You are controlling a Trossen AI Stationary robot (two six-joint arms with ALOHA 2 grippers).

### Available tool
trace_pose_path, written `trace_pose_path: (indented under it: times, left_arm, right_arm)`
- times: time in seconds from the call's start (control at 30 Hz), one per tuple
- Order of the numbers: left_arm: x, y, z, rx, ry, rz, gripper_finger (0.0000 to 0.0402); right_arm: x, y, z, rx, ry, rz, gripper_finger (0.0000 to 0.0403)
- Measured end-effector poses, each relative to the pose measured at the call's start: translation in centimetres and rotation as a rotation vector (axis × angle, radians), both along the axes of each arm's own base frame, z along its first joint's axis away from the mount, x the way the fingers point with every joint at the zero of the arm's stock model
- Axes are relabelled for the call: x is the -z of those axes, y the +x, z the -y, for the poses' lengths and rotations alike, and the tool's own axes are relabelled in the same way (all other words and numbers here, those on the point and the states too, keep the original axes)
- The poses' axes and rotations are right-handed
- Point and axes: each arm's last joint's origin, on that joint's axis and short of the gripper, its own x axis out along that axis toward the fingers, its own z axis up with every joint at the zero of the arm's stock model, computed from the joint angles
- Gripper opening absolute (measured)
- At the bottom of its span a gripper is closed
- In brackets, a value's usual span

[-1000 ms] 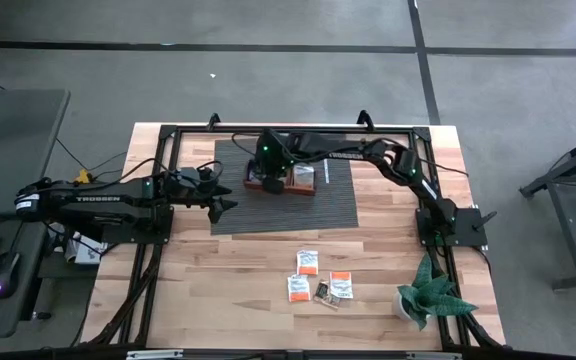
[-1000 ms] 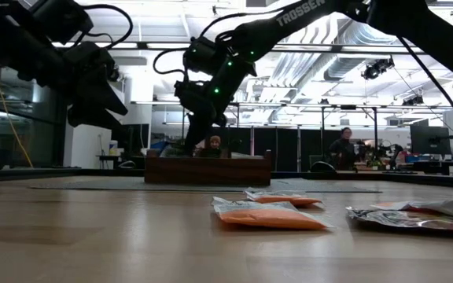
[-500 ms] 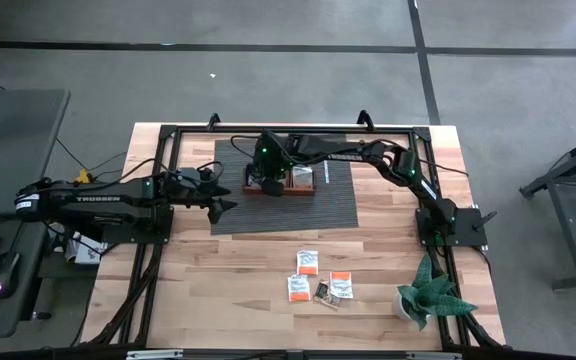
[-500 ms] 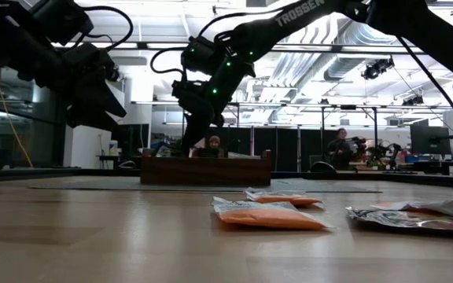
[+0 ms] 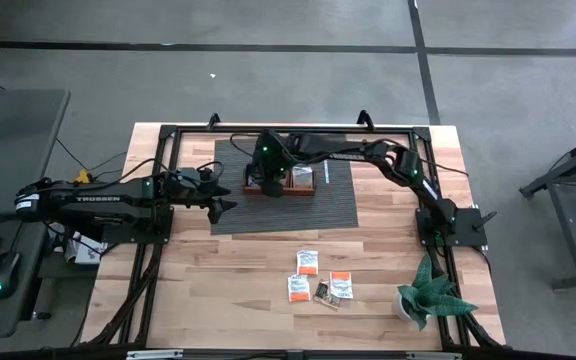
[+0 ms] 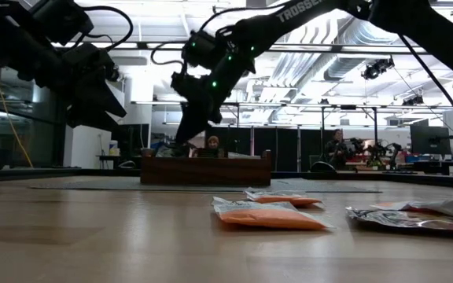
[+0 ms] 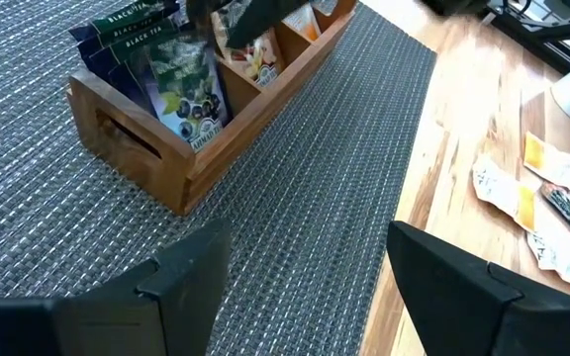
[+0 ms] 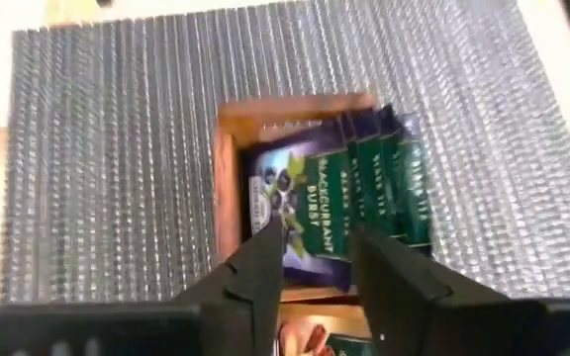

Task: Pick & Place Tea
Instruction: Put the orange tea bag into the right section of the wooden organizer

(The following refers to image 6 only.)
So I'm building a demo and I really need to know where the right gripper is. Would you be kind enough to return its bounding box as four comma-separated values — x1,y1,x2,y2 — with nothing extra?
175,53,251,145

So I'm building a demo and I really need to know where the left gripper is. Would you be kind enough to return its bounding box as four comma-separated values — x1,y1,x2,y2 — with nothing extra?
13,35,128,130

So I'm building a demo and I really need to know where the black computer monitor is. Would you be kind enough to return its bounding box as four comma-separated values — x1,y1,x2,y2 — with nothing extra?
410,125,451,156
116,123,150,149

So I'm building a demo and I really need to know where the brown wooden box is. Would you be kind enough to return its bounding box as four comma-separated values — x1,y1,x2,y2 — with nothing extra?
140,148,272,186

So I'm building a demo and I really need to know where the grey striped mat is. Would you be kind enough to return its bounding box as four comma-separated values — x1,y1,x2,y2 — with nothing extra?
28,176,383,193

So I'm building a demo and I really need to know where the black office chair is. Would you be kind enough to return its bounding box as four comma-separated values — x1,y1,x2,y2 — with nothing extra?
308,160,338,174

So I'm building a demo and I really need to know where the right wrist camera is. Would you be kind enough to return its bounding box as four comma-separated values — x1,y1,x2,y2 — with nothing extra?
170,72,212,115

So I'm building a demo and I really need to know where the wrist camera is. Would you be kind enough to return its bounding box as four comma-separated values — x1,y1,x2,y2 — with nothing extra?
170,72,212,115
61,42,114,82

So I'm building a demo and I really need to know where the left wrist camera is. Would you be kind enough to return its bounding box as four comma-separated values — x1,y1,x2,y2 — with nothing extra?
61,42,114,82

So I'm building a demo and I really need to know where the black camera cable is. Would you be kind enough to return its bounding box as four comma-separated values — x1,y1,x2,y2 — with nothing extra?
77,4,134,52
150,41,188,67

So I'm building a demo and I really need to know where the yellow cable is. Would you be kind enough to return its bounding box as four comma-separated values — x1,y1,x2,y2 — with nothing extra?
0,61,35,169

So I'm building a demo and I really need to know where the black background rig frame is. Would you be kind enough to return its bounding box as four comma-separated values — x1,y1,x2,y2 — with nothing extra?
131,100,381,172

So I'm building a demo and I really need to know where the black ceiling camera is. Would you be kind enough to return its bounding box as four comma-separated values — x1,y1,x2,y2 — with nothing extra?
402,94,425,107
360,57,395,81

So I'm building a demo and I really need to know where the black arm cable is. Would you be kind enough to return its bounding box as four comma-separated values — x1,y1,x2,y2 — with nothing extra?
396,32,453,135

